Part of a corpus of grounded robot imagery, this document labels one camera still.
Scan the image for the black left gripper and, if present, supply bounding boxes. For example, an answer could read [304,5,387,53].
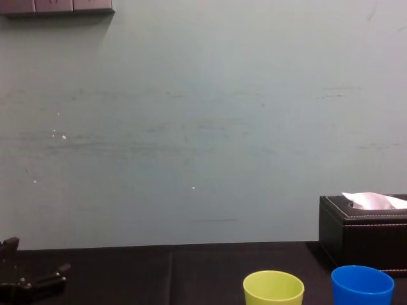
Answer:
[0,236,72,305]

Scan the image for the black table cloth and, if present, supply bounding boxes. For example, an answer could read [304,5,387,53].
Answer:
[0,241,407,305]

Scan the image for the yellow-green plastic cup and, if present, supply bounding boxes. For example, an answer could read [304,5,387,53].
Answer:
[243,270,305,305]

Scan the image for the black leather tissue box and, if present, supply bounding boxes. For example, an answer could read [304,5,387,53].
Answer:
[319,194,407,278]

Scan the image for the blue plastic cup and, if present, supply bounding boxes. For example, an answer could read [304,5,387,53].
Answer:
[331,265,396,305]

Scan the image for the white tissue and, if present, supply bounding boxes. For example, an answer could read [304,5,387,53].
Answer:
[341,191,407,211]

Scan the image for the grey wall switch panel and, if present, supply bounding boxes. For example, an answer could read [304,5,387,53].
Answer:
[0,0,116,17]

